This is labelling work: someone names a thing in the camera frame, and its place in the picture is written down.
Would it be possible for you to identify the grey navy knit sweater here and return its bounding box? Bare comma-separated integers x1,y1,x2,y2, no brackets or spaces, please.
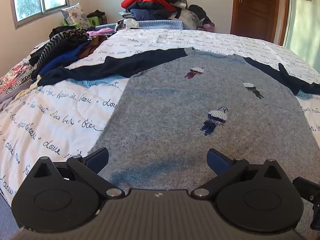
42,48,319,190

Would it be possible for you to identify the dark clothes pile on bed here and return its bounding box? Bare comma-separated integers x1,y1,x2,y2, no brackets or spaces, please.
29,28,107,80

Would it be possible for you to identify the red jacket clothes heap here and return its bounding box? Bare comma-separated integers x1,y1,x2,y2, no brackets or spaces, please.
119,0,215,33

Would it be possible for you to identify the white script-print bedspread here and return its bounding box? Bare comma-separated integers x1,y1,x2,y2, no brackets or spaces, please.
1,29,319,203

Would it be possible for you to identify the green plastic stool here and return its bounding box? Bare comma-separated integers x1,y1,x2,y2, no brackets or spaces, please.
62,17,100,28

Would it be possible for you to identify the floral pillow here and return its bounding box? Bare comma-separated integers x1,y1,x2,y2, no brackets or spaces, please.
61,3,91,29

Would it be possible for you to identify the light blue knit blanket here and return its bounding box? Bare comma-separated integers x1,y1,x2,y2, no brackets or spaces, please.
94,20,191,30

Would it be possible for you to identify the brown wooden door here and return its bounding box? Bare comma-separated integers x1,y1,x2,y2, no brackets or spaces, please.
231,0,290,46

